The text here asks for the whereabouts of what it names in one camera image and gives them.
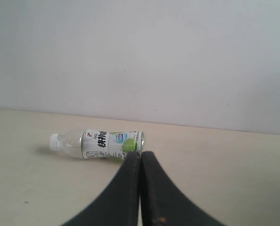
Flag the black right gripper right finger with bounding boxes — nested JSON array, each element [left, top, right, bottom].
[[141, 151, 220, 226]]

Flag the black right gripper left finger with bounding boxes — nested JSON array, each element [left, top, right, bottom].
[[64, 152, 141, 226]]

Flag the lime label clear bottle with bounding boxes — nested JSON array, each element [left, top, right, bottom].
[[49, 129, 144, 160]]

